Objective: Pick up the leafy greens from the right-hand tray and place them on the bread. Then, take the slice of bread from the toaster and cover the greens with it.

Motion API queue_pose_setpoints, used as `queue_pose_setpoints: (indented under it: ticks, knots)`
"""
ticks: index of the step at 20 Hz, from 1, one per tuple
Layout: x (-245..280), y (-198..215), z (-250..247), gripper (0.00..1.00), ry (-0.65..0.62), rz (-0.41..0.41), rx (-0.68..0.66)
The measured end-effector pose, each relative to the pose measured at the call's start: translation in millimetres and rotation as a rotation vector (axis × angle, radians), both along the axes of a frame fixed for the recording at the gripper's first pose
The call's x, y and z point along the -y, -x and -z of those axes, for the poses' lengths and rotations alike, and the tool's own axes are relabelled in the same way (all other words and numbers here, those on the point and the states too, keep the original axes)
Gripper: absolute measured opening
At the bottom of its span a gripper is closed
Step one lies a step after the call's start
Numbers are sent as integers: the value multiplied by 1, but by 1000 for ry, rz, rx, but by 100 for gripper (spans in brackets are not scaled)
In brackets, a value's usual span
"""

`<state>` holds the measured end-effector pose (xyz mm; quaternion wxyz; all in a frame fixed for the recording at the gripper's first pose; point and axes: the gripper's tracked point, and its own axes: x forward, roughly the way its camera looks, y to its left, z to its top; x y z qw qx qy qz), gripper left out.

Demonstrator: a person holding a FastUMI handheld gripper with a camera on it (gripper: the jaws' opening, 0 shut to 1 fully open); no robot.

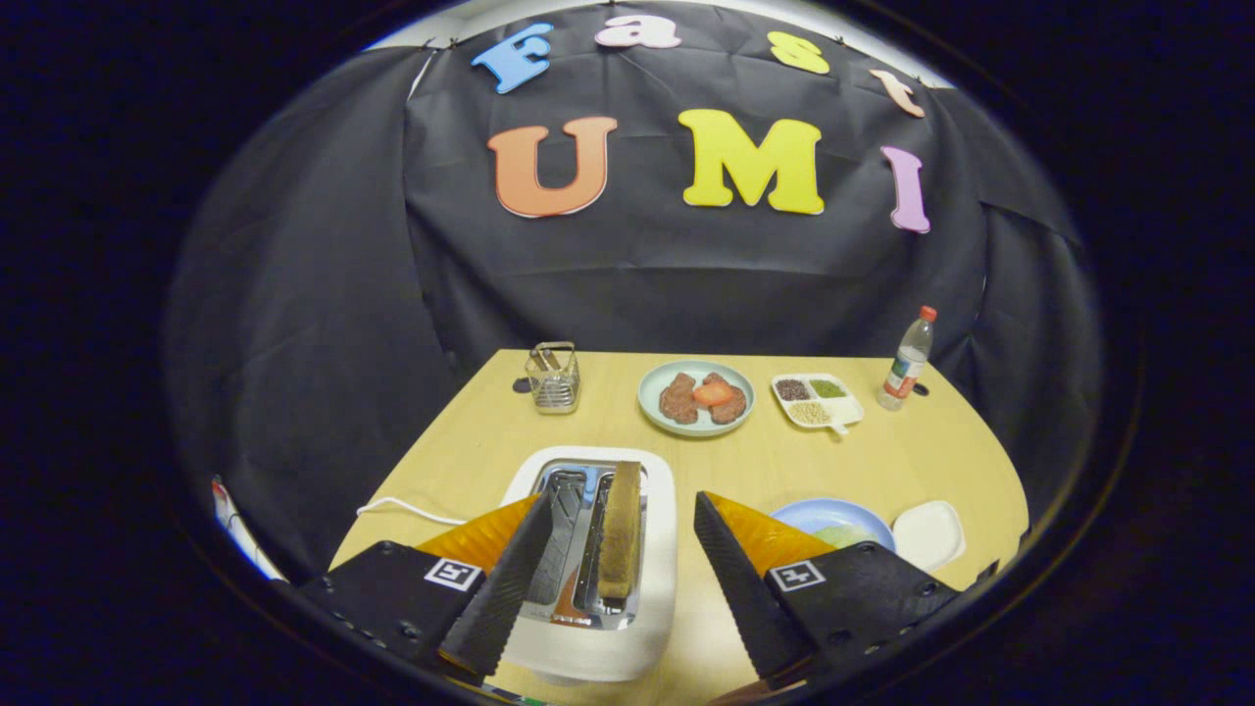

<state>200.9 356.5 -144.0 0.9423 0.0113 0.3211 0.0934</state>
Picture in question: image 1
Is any black backdrop cloth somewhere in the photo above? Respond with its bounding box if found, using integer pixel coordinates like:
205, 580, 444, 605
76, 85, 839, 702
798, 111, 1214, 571
162, 0, 1104, 589

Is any clear bottle with red cap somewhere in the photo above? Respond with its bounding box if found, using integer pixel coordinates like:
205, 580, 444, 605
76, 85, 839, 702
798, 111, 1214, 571
878, 305, 938, 412

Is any brown toast slice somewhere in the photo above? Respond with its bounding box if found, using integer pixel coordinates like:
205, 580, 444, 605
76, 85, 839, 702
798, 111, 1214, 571
597, 461, 643, 601

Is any brown meat patty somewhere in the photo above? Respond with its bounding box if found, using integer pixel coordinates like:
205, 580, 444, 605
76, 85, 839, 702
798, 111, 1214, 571
659, 372, 699, 426
702, 372, 748, 426

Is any blue round plate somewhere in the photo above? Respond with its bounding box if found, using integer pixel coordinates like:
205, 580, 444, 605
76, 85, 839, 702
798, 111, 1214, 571
771, 498, 896, 552

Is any pale green round plate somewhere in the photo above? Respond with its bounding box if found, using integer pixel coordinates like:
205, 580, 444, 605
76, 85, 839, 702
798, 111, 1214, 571
637, 359, 756, 438

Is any white toaster cable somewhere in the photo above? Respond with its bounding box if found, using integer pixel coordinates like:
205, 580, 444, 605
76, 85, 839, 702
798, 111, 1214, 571
355, 496, 467, 527

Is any white toaster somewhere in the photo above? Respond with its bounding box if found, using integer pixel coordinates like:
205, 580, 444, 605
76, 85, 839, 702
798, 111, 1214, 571
498, 446, 679, 683

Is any wire mesh utensil basket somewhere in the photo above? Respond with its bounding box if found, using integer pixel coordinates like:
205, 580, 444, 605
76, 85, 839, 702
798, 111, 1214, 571
525, 341, 581, 416

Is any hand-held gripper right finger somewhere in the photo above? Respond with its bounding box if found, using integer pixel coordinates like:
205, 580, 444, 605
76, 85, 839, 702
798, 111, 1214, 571
693, 490, 962, 687

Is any white divided tray with beans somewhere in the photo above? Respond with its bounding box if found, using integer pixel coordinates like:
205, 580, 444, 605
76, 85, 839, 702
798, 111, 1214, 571
771, 372, 866, 435

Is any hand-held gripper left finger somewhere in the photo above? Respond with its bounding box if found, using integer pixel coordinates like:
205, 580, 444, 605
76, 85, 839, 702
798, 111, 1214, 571
294, 493, 555, 680

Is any white square plate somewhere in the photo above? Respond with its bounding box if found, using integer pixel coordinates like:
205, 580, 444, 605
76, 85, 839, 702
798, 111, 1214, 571
890, 500, 967, 574

